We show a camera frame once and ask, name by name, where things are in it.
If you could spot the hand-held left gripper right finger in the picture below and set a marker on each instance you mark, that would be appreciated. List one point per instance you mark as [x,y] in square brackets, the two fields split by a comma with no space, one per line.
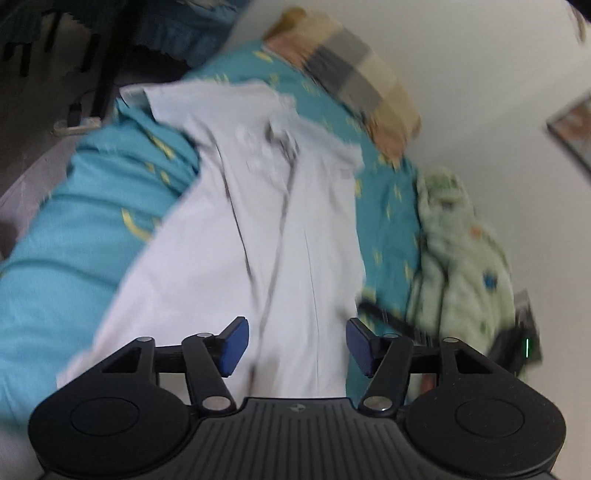
[360,344]

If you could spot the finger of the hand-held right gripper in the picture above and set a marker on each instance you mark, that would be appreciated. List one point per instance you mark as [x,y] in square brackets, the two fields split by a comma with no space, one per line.
[392,321]

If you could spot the light grey shirt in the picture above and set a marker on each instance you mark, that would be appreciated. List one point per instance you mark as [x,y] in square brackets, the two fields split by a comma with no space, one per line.
[258,230]

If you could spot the pale green printed blanket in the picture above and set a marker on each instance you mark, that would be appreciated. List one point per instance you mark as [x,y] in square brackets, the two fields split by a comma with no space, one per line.
[457,258]

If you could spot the leaf wall picture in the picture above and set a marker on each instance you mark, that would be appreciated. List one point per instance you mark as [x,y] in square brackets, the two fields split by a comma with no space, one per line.
[572,134]

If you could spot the teal patterned bed sheet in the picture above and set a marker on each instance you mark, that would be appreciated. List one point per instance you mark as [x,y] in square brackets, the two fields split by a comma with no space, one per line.
[60,258]

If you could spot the plaid pillow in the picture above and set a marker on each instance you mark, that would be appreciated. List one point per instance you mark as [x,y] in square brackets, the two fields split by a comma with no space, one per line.
[351,74]

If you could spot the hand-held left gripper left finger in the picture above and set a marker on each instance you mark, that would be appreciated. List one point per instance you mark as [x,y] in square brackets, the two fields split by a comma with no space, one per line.
[234,346]

